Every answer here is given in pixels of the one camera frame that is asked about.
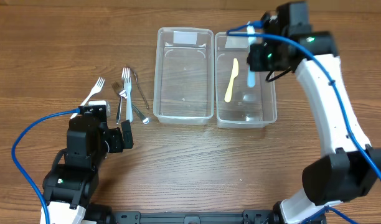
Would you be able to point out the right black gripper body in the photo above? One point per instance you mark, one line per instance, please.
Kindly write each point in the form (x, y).
(256, 58)

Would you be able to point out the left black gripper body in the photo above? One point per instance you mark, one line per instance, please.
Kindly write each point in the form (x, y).
(116, 140)

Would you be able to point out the pale blue plastic knife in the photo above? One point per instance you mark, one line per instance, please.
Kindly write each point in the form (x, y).
(251, 75)

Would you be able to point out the yellow plastic knife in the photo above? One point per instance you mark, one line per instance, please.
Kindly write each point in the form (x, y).
(234, 75)

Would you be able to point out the light blue plastic fork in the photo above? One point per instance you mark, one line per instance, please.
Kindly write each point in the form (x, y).
(128, 88)

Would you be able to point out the white plastic fork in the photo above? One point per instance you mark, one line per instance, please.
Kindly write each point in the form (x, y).
(96, 89)

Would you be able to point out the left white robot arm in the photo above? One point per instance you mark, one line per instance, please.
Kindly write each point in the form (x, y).
(74, 176)

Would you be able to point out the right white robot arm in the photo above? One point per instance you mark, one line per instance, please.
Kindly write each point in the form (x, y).
(349, 165)

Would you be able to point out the right clear plastic container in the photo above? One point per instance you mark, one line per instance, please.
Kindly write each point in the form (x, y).
(250, 107)

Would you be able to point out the clear plastic container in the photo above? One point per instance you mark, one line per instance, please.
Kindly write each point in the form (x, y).
(184, 76)
(250, 107)

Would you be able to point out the left clear plastic container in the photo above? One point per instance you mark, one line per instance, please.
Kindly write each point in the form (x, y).
(184, 76)

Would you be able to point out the broad metal fork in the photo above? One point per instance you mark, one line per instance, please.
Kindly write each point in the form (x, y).
(131, 104)

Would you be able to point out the thin curved metal fork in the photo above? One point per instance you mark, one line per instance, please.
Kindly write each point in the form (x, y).
(139, 88)

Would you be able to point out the metal fork under blue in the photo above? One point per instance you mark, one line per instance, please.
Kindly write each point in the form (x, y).
(125, 72)

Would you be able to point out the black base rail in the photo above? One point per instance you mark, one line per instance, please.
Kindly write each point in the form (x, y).
(245, 217)

